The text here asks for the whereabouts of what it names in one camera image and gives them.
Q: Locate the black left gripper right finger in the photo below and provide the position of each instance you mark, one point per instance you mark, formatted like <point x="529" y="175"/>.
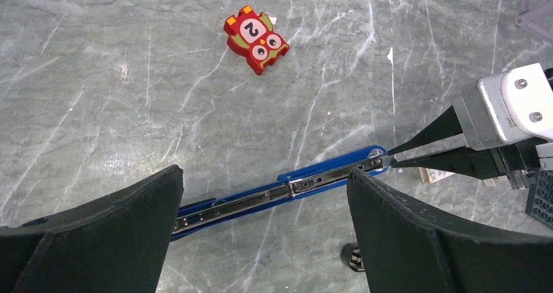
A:
<point x="407" y="245"/>

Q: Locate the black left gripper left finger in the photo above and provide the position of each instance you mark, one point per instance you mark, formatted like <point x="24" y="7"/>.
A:
<point x="115" y="243"/>

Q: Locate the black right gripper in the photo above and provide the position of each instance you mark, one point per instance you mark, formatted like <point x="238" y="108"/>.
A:
<point x="517" y="162"/>

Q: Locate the white staple box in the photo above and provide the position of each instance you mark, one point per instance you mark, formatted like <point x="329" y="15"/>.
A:
<point x="429" y="175"/>

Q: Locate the blue black stapler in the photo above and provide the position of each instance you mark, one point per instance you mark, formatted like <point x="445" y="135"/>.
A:
<point x="294" y="185"/>

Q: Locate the black silver stapler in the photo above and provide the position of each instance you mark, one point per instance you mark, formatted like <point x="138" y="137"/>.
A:
<point x="350" y="256"/>

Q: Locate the dark grey lego baseplate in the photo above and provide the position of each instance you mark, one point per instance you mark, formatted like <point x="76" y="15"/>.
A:
<point x="539" y="201"/>

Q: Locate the white perforated music stand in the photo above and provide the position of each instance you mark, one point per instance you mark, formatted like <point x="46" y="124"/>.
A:
<point x="528" y="18"/>

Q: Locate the red cartoon eraser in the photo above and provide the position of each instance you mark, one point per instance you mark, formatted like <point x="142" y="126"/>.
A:
<point x="252" y="36"/>

